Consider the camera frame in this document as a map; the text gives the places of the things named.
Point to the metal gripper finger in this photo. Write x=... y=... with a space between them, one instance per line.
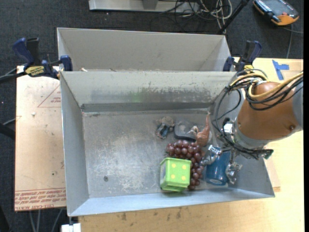
x=214 y=151
x=233 y=170

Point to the blue cup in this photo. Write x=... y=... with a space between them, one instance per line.
x=218 y=171

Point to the orange-brown toy animal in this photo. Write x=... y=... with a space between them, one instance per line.
x=203 y=135

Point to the red grape bunch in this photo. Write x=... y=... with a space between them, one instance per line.
x=183 y=150

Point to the dark grey flat pouch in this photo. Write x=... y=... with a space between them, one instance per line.
x=184 y=130

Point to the green dice box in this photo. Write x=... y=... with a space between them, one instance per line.
x=175 y=175

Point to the small blue brown toy figure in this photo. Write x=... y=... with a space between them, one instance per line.
x=164 y=127

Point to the grey metal bin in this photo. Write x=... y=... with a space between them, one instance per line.
x=125 y=144

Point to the brown cardboard board red print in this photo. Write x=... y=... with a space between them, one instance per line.
x=38 y=141

